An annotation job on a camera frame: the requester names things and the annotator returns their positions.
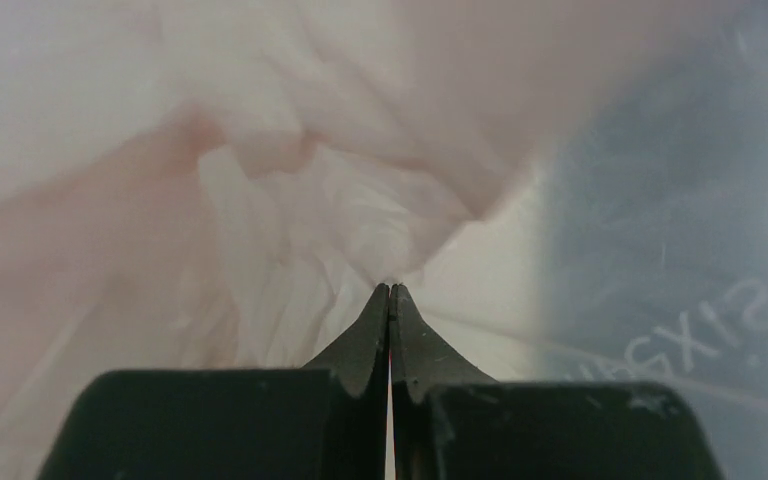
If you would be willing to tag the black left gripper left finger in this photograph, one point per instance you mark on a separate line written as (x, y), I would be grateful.
(324, 420)

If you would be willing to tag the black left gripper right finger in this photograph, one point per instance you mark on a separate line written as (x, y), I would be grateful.
(453, 421)

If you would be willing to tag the pink translucent trash bag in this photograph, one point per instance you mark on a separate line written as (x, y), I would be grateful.
(207, 184)

